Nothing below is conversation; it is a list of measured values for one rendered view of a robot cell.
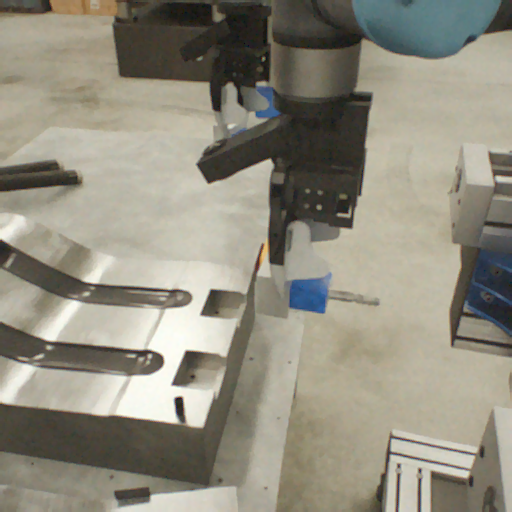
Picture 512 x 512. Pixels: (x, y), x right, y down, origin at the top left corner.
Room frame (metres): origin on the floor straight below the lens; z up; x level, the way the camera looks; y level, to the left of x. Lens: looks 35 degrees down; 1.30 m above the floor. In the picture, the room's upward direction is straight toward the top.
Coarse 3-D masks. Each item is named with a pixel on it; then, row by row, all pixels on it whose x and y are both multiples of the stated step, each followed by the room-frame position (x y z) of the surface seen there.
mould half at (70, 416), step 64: (64, 256) 0.59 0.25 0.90; (0, 320) 0.46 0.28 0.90; (64, 320) 0.48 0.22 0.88; (128, 320) 0.48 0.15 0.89; (192, 320) 0.47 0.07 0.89; (0, 384) 0.38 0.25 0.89; (64, 384) 0.38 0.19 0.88; (128, 384) 0.38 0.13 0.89; (0, 448) 0.37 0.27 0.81; (64, 448) 0.35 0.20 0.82; (128, 448) 0.34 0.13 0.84; (192, 448) 0.33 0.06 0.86
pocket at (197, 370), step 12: (180, 360) 0.41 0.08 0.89; (192, 360) 0.43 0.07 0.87; (204, 360) 0.42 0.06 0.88; (216, 360) 0.42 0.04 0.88; (180, 372) 0.41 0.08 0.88; (192, 372) 0.42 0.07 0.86; (204, 372) 0.42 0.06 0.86; (216, 372) 0.42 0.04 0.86; (180, 384) 0.40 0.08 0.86; (192, 384) 0.40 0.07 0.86; (204, 384) 0.40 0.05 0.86; (216, 384) 0.39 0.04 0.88; (216, 396) 0.38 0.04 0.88
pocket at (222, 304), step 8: (208, 296) 0.53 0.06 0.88; (216, 296) 0.53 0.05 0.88; (224, 296) 0.53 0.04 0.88; (232, 296) 0.53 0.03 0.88; (240, 296) 0.53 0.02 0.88; (208, 304) 0.52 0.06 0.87; (216, 304) 0.53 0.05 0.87; (224, 304) 0.53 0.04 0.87; (232, 304) 0.53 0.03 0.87; (240, 304) 0.52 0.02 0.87; (208, 312) 0.52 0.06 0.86; (216, 312) 0.52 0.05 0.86; (224, 312) 0.52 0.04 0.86; (232, 312) 0.52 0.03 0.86; (240, 312) 0.51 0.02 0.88
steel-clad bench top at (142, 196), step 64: (64, 128) 1.30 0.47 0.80; (64, 192) 0.96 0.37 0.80; (128, 192) 0.96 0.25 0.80; (192, 192) 0.96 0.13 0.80; (256, 192) 0.96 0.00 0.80; (128, 256) 0.74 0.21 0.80; (192, 256) 0.74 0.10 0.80; (256, 256) 0.74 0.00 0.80; (256, 320) 0.58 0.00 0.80; (256, 384) 0.46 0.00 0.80; (256, 448) 0.37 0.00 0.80
